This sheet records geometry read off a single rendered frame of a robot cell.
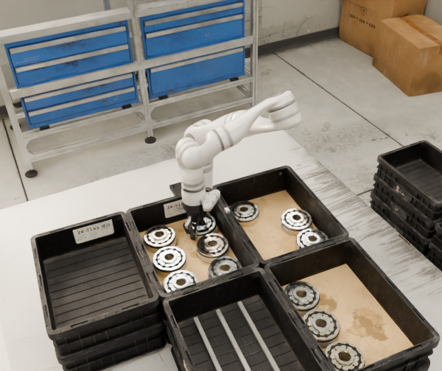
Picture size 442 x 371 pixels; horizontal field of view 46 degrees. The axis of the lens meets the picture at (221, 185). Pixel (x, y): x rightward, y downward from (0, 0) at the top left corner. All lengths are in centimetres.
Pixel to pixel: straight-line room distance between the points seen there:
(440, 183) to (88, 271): 168
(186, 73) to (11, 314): 224
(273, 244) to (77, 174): 207
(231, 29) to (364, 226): 202
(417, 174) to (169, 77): 175
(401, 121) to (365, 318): 266
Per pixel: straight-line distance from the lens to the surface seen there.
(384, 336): 153
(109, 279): 165
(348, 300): 158
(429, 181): 265
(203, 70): 366
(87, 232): 172
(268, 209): 183
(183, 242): 172
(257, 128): 165
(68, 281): 168
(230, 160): 228
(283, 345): 147
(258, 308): 154
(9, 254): 203
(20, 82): 333
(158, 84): 356
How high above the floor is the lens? 203
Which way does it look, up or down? 38 degrees down
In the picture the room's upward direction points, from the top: 2 degrees counter-clockwise
